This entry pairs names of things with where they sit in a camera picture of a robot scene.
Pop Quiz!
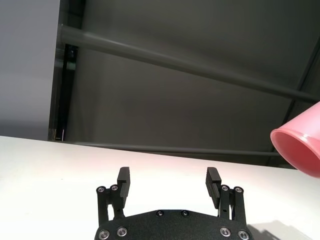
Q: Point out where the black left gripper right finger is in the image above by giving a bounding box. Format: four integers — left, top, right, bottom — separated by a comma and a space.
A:
205, 166, 247, 227

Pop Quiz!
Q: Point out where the thick grey railing bar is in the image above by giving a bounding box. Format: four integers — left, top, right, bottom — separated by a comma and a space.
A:
59, 23, 320, 104

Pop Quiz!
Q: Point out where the thin grey railing bar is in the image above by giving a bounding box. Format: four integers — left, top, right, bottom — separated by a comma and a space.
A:
62, 140, 283, 158

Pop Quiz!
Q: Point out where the pink plastic cup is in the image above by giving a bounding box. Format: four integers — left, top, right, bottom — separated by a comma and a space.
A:
269, 101, 320, 179

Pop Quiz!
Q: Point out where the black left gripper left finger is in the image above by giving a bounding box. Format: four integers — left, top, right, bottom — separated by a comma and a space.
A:
96, 166, 132, 227

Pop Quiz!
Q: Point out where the black vertical frame post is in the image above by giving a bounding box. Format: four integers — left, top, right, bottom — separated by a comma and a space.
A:
48, 43, 79, 143

